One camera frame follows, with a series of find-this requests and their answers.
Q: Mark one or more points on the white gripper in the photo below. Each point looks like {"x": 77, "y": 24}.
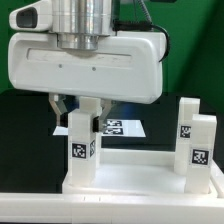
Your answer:
{"x": 82, "y": 48}

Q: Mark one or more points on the white desk top panel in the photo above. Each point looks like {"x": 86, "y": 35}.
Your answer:
{"x": 136, "y": 172}

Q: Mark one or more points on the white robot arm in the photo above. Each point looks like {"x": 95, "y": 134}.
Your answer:
{"x": 82, "y": 48}

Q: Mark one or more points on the white tag sheet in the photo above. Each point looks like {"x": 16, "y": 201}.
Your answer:
{"x": 124, "y": 128}

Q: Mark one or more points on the white front fence bar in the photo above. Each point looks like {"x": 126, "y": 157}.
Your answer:
{"x": 107, "y": 209}

